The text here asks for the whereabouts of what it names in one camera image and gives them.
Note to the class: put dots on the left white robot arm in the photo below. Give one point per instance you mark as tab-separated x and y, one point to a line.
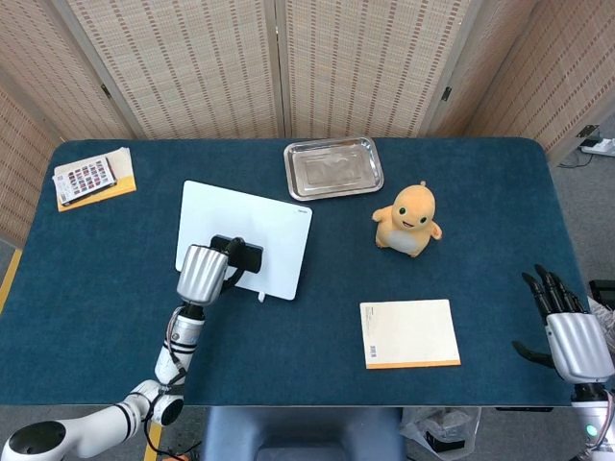
178	336

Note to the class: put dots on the white power strip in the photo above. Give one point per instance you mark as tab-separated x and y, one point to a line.
600	145

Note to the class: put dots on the woven folding screen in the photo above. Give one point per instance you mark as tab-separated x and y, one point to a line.
192	62

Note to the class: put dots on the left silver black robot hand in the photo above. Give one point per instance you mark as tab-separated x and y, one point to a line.
201	274

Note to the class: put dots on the clear plastic bag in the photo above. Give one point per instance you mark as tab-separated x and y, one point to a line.
439	429

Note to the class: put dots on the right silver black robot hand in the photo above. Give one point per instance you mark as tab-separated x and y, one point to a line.
574	341

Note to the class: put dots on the orange dinosaur plush toy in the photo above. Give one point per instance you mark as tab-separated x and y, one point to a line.
408	225

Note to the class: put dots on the printed card pack box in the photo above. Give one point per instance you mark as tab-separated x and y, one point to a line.
84	177

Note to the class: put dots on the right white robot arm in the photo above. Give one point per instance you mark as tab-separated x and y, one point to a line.
593	418

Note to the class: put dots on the white tablet board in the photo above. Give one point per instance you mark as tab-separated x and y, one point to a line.
250	211

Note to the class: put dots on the yellow paper pad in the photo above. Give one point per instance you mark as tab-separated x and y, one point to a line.
123	185

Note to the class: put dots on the black box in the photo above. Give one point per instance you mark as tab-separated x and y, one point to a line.
603	292

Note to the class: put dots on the rectangular stainless steel tray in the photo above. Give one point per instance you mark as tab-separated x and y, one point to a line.
334	168

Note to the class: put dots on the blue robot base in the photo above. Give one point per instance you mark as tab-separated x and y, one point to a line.
302	434

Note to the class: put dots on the black eraser sponge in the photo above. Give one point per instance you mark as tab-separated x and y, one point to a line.
251	257

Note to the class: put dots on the white notebook with orange spine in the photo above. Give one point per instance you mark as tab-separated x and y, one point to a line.
408	331

